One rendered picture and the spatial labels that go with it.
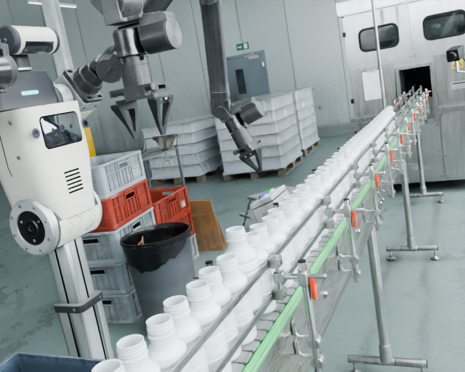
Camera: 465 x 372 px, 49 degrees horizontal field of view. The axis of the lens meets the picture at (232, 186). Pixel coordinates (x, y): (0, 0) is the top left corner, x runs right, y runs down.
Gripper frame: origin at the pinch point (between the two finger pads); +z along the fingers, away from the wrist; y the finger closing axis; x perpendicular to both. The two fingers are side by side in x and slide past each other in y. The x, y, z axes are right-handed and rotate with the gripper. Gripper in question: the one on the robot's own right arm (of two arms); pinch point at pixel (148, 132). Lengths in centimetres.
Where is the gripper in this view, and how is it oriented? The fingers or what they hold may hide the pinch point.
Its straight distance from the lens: 101.5
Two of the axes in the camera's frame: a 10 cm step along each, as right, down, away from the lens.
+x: 3.8, -2.5, 8.9
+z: 1.8, 9.7, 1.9
